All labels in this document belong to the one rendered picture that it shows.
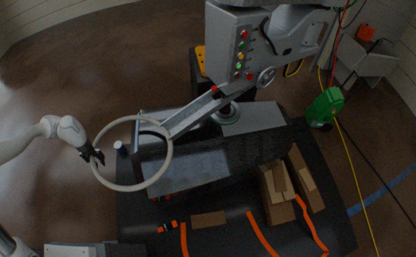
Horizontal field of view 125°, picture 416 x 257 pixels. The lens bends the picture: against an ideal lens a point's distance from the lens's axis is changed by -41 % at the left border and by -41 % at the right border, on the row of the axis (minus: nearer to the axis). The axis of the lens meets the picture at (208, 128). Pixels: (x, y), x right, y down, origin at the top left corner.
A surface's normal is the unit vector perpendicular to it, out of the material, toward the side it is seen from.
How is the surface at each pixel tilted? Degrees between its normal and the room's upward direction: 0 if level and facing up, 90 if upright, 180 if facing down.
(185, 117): 16
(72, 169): 0
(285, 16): 40
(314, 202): 0
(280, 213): 0
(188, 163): 45
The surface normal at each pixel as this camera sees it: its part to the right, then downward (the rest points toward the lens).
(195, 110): -0.21, -0.42
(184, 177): 0.17, 0.18
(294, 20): -0.52, -0.15
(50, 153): 0.03, -0.56
